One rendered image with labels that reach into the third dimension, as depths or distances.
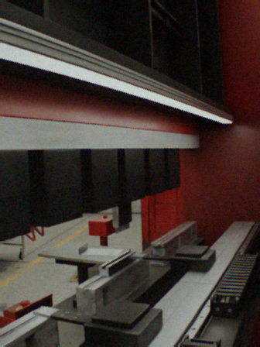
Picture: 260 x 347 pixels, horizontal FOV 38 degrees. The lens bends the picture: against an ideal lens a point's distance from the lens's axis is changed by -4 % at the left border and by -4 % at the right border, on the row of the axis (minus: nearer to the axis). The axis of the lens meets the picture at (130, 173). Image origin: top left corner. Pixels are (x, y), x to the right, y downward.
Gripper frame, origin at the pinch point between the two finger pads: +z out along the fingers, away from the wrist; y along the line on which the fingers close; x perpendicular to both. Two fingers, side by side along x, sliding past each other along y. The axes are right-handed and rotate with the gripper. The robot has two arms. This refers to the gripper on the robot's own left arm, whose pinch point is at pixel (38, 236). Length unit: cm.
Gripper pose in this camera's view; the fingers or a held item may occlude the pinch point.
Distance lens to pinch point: 164.5
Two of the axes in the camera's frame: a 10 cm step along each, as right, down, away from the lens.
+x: -8.6, 4.7, 1.7
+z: 4.8, 8.8, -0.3
